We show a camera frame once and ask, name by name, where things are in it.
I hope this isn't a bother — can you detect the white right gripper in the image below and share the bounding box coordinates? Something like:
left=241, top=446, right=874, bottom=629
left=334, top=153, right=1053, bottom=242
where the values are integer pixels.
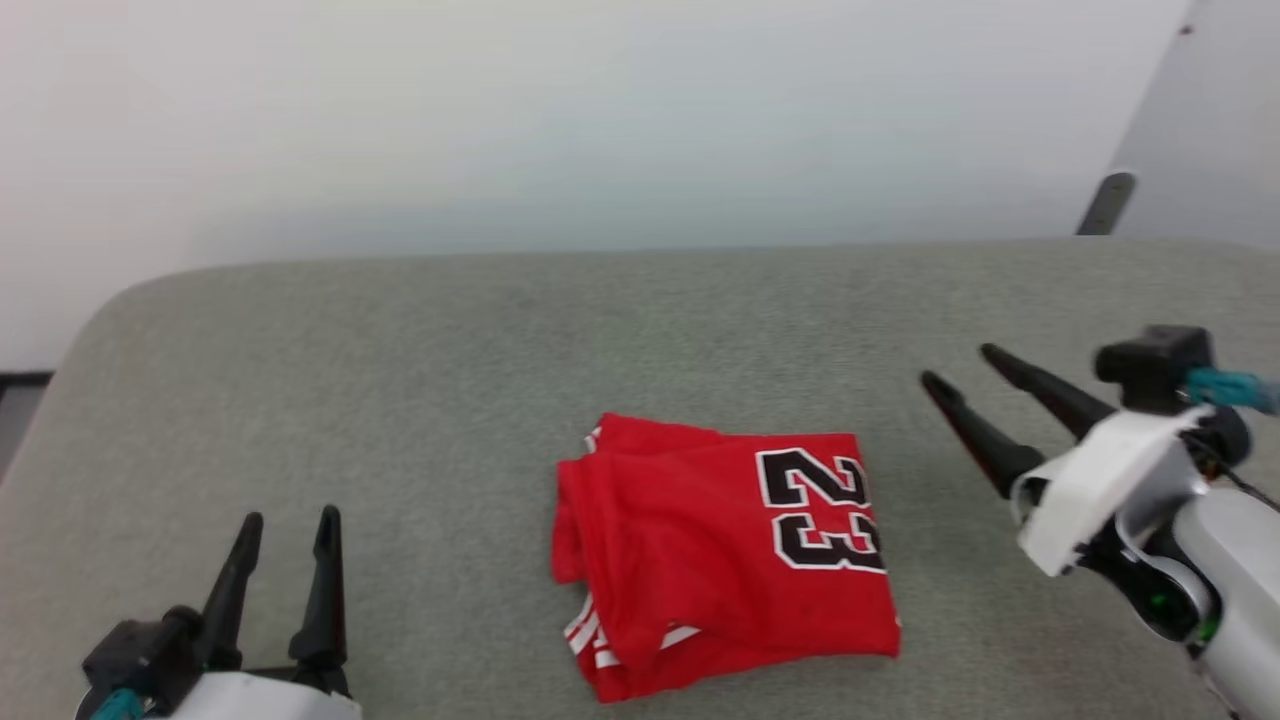
left=920, top=343, right=1217, bottom=580

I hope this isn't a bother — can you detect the dark grey bar handle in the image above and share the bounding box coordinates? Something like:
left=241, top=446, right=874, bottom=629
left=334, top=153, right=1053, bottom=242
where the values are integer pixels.
left=1076, top=172, right=1138, bottom=238

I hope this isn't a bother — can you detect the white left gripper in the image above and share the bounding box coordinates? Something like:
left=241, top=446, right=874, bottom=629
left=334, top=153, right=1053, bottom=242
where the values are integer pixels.
left=150, top=505, right=364, bottom=720

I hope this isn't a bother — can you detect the black framed panel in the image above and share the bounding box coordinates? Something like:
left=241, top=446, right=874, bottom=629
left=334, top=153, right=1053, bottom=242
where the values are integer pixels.
left=0, top=371, right=54, bottom=483

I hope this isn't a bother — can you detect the light grey door panel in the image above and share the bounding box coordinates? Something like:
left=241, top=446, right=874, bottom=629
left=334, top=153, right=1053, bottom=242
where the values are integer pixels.
left=1108, top=0, right=1280, bottom=247

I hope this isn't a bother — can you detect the red jersey with white sleeves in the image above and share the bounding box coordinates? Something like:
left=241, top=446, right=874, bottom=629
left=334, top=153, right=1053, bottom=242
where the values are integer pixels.
left=550, top=412, right=902, bottom=704

